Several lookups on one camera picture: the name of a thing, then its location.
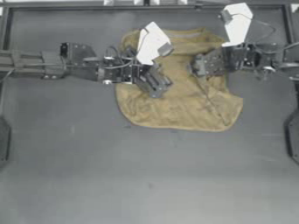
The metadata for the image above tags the camouflage t-shirt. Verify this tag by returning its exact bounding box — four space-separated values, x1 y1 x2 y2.
115 27 245 133

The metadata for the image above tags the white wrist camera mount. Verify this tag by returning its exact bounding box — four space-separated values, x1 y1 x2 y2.
218 2 255 48
135 21 175 67

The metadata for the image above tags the black camera cable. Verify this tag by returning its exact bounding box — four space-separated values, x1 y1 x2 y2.
243 12 278 47

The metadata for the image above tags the black rounded side post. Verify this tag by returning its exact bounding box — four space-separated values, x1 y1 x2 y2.
0 116 12 169
286 112 299 165

